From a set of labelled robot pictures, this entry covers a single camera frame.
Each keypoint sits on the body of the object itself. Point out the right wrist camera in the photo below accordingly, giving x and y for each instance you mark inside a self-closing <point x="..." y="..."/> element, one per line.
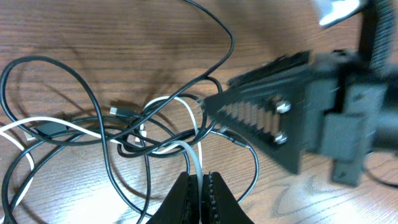
<point x="331" y="12"/>

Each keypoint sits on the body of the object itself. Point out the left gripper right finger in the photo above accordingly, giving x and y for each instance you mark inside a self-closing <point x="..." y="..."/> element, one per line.
<point x="218" y="205"/>

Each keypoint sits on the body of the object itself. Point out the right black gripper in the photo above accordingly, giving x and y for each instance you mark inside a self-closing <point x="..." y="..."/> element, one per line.
<point x="343" y="105"/>

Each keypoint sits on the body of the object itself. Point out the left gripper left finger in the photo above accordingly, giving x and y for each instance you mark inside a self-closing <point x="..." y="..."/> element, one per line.
<point x="181" y="203"/>

